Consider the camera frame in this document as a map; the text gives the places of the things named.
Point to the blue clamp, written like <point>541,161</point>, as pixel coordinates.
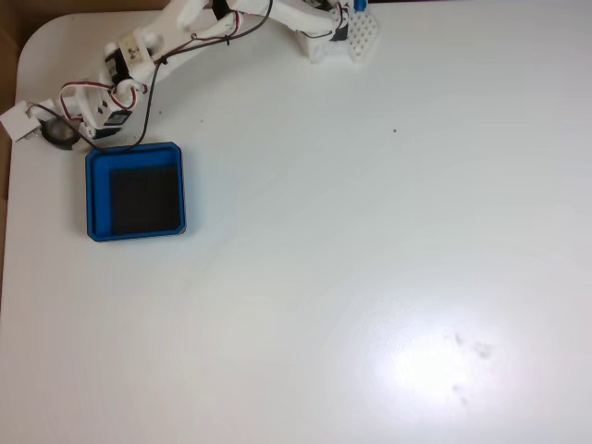
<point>360,4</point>

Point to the black tape roll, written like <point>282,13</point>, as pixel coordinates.
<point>62,144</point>

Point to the blue square box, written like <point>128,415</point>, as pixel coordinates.
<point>99,194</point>

